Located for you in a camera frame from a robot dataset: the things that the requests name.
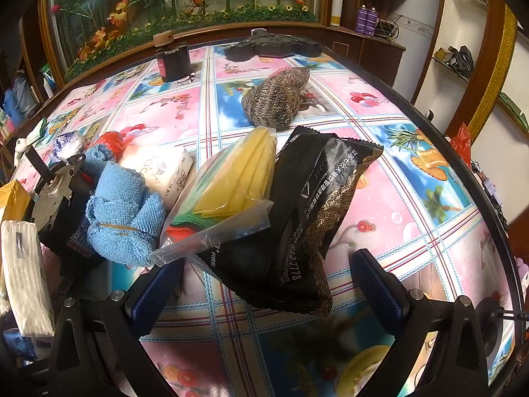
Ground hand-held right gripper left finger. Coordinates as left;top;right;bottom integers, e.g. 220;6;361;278
47;256;186;397

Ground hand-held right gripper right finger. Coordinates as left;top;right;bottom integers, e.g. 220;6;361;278
349;249;503;397

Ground blue knitted towel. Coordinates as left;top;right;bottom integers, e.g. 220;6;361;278
80;145;168;269

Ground black foil packet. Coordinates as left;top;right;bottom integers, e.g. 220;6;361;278
194;126;385;319

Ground white tissue pack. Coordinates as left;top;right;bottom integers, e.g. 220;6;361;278
120;145;197;211

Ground coloured cloths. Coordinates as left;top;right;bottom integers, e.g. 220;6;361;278
149;126;277;267

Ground blue white tissue packet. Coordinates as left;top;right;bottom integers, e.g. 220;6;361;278
0;219;56;360

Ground yellow edged cardboard box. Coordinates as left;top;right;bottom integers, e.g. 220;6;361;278
0;180;31;236

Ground blue white plastic bag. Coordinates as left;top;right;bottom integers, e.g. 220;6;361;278
50;131;85;162

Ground orange red plastic bag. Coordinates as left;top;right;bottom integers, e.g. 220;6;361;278
450;122;472;168

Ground white glove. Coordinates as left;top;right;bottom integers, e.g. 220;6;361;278
14;120;48;168

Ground wooden side cabinet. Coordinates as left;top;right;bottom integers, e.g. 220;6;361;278
331;25;408;87

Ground blue bottle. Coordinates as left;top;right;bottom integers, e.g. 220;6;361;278
4;76;36;125

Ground black items on shelf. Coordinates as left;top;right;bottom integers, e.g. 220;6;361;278
446;45;474;76

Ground wooden cabinet with bottles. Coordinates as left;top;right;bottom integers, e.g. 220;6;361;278
0;45;62;166

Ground black textured plastic tool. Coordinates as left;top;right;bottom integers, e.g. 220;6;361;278
223;29;323;61

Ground brown wicker basket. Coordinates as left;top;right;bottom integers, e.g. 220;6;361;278
366;0;414;21

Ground glass flower display cabinet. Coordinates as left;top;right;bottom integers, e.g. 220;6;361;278
39;0;331;87

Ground gold arched frame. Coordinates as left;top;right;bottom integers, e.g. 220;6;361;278
467;6;519;141

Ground tangled wire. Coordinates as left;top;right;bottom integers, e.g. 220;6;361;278
378;14;399;42

